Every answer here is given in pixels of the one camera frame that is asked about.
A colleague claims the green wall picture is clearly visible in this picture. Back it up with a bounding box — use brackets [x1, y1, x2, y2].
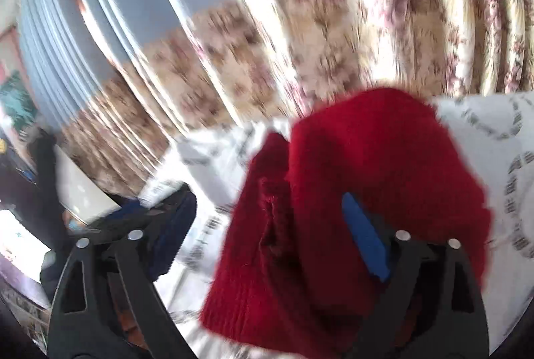
[0, 69, 38, 130]

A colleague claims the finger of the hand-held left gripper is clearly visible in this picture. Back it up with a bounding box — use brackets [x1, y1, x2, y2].
[89, 192, 184, 237]

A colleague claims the blue and floral curtain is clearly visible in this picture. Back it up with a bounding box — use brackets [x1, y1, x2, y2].
[17, 0, 534, 197]

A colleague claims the red knitted sweater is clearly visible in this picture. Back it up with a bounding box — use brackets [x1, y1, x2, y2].
[199, 87, 493, 359]

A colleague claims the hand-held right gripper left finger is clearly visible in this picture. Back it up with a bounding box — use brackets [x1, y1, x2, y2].
[46, 188, 199, 359]

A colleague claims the white furniture panel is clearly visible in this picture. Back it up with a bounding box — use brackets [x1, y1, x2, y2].
[54, 144, 123, 227]

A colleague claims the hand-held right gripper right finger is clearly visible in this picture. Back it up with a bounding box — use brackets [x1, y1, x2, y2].
[341, 192, 490, 359]

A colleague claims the white patterned bed sheet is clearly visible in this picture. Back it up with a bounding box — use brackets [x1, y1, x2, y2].
[138, 90, 534, 359]

